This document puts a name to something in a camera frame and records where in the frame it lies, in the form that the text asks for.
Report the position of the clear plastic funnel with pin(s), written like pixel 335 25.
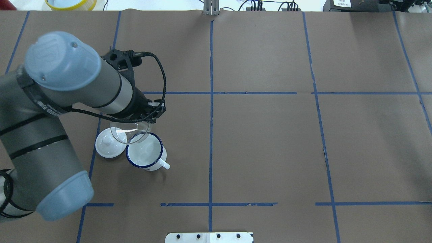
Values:
pixel 130 133

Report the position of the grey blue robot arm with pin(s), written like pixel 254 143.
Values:
pixel 61 74

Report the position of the grey metal bracket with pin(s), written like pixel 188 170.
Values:
pixel 211 7

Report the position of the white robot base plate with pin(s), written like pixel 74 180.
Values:
pixel 210 237

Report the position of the yellow rimmed round container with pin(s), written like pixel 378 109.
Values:
pixel 71 5

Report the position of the white enamel mug blue rim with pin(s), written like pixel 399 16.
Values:
pixel 148 154

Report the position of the red object at corner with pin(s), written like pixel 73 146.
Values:
pixel 6 5

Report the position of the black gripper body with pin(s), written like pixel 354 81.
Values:
pixel 138 103

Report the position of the black device with label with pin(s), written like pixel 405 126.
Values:
pixel 377 6

